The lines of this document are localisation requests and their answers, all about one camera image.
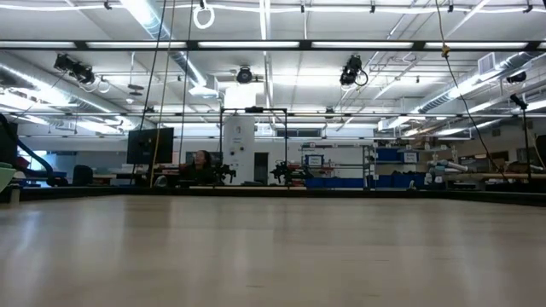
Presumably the white pillar cabinet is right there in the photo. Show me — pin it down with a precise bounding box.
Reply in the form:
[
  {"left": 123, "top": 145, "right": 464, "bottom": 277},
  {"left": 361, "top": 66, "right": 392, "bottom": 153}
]
[{"left": 223, "top": 115, "right": 257, "bottom": 185}]

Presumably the person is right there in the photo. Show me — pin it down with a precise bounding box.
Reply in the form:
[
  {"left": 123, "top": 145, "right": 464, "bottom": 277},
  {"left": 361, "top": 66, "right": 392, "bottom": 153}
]
[{"left": 181, "top": 149, "right": 217, "bottom": 185}]

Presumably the black overhead beam with lights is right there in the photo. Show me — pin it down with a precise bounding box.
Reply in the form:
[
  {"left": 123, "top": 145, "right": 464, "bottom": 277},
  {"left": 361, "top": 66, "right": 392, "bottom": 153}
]
[{"left": 0, "top": 39, "right": 546, "bottom": 53}]

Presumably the metal shelf with blue bins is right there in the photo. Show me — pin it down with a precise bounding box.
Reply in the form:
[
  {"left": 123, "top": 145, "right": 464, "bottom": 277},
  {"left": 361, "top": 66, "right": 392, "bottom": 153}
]
[{"left": 362, "top": 144, "right": 424, "bottom": 189}]

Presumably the black computer monitor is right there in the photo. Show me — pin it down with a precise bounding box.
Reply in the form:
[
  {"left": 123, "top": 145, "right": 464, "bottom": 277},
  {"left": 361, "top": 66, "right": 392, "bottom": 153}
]
[{"left": 126, "top": 127, "right": 176, "bottom": 165}]

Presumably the black office chair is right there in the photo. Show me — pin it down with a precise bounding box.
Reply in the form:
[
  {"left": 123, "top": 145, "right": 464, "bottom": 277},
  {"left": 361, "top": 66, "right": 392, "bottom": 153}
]
[{"left": 71, "top": 165, "right": 95, "bottom": 187}]

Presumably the black ceiling rig device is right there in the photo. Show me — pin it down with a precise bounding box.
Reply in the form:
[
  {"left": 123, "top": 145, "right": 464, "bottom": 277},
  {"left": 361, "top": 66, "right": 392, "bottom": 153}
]
[{"left": 53, "top": 53, "right": 96, "bottom": 85}]

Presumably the light green bowl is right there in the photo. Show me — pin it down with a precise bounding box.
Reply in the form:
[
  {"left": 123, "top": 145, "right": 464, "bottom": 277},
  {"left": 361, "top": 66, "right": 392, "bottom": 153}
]
[{"left": 0, "top": 161, "right": 17, "bottom": 194}]

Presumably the black background station frame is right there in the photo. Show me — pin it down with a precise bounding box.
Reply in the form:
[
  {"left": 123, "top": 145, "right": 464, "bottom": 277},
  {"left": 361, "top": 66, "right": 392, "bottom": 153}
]
[{"left": 219, "top": 107, "right": 289, "bottom": 188}]

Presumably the round black ceiling camera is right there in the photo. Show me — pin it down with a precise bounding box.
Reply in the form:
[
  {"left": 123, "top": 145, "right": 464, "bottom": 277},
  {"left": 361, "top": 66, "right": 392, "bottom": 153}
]
[{"left": 235, "top": 66, "right": 254, "bottom": 85}]

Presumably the black ceiling device with cable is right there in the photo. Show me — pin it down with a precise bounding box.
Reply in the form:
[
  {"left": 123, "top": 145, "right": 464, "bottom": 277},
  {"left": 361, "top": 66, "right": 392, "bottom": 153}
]
[{"left": 339, "top": 54, "right": 369, "bottom": 88}]

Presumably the black hanging cable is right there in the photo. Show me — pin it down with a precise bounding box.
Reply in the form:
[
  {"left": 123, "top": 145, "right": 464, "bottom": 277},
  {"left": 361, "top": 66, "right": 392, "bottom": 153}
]
[
  {"left": 130, "top": 0, "right": 167, "bottom": 185},
  {"left": 177, "top": 0, "right": 194, "bottom": 165}
]

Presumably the white hanging ring cable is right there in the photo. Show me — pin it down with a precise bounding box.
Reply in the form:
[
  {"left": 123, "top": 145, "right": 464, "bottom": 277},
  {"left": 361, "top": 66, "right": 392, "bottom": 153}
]
[{"left": 192, "top": 0, "right": 216, "bottom": 31}]

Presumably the dark hanging cable yellow knot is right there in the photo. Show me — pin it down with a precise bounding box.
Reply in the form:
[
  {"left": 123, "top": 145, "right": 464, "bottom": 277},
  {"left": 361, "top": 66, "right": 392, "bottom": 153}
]
[{"left": 433, "top": 0, "right": 508, "bottom": 180}]

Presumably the dark curved hose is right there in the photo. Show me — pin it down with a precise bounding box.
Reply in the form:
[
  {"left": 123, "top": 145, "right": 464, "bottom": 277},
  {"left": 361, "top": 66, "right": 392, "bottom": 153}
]
[{"left": 15, "top": 138, "right": 57, "bottom": 187}]

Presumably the black stand with camera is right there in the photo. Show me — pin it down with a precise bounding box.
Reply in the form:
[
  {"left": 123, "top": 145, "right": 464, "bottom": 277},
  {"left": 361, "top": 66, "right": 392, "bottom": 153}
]
[{"left": 506, "top": 71, "right": 534, "bottom": 182}]

